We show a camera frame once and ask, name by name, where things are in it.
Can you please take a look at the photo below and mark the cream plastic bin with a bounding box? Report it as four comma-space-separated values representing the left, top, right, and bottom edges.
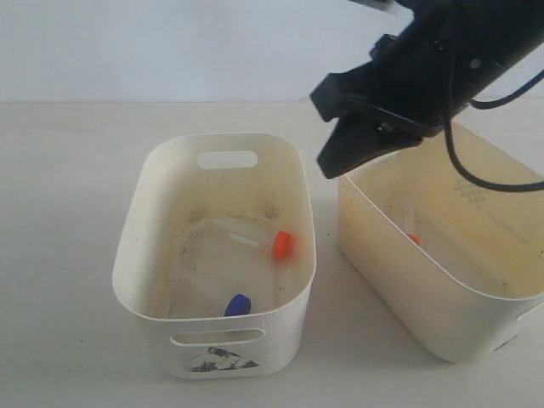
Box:
112, 133, 316, 380
337, 136, 543, 362

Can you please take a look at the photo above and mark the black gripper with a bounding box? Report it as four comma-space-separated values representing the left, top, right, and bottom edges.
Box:
309, 25, 507, 181

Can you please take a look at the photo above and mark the black cable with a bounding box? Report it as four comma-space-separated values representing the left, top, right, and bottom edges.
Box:
441, 67, 544, 192

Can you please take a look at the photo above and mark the orange-capped clear tube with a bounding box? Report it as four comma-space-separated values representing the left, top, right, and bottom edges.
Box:
401, 202, 421, 246
207, 217, 293, 260

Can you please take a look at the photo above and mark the blue-capped clear tube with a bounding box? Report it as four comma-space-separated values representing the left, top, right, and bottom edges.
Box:
199, 279, 252, 317

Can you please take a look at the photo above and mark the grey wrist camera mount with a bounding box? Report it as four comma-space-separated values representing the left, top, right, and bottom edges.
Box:
349, 0, 400, 14

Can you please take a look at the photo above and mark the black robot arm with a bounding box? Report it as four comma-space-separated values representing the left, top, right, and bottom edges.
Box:
310, 1, 543, 179

